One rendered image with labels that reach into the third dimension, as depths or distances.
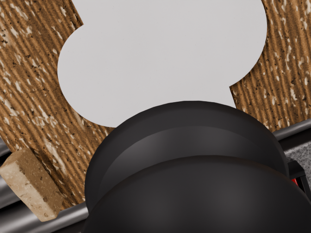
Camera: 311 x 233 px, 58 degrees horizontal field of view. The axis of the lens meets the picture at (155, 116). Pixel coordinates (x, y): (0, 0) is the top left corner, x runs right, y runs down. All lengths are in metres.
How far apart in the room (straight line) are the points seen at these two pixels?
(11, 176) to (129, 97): 0.10
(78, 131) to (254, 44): 0.15
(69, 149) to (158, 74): 0.10
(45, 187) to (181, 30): 0.16
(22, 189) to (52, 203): 0.03
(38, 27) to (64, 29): 0.02
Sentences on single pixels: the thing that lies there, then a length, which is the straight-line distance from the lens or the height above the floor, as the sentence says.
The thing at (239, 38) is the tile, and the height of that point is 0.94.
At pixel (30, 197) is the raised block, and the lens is 0.24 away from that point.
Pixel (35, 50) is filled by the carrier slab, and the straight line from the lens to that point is 0.22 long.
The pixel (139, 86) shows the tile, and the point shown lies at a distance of 0.20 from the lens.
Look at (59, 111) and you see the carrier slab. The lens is 0.23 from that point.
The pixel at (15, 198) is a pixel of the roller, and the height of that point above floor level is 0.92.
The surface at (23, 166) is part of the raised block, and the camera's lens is 0.23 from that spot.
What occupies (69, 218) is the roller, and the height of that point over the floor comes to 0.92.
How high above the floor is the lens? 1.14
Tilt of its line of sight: 67 degrees down
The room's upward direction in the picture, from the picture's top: 176 degrees clockwise
